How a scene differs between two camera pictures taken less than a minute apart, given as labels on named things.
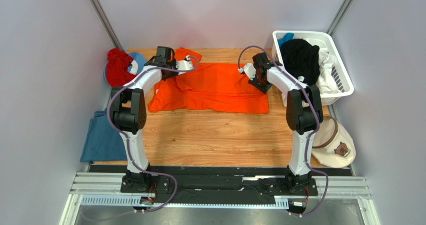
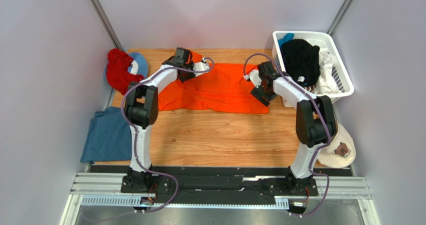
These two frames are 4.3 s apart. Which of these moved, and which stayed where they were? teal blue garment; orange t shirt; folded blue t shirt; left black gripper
Moved: left black gripper
Stayed: folded blue t shirt; teal blue garment; orange t shirt
